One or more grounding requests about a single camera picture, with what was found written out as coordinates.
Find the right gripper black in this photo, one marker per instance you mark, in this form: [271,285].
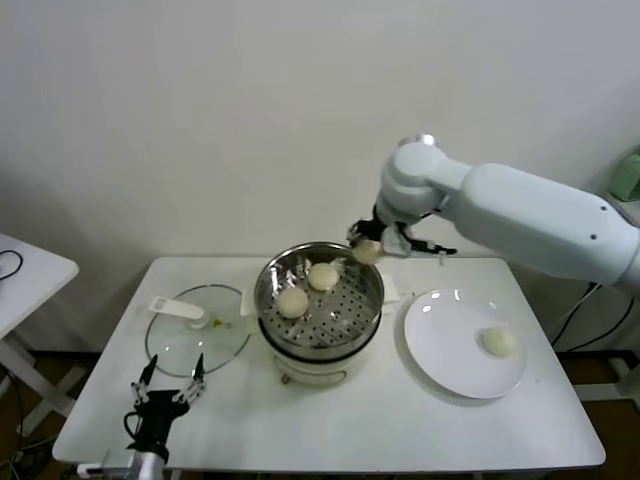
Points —
[375,229]

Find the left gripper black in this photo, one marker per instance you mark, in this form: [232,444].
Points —
[157,407]

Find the white steamed baozi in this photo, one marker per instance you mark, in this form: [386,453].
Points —
[367,252]
[321,276]
[498,342]
[292,302]

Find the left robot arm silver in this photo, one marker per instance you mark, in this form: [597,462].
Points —
[150,465]

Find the stainless steel steamer basket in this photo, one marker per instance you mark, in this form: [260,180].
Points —
[350,310]

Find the white round plate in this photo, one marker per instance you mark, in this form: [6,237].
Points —
[440,340]

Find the cream electric pot base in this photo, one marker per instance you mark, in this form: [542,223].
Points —
[310,367]

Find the white side table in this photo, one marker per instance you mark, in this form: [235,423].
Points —
[30,280]

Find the white shelf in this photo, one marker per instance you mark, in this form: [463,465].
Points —
[631,204]

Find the pale green appliance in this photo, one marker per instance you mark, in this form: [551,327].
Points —
[627,175]

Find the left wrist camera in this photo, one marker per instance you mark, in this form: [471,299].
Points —
[97,469]

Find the white floor frame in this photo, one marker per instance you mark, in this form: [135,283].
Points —
[627,375]

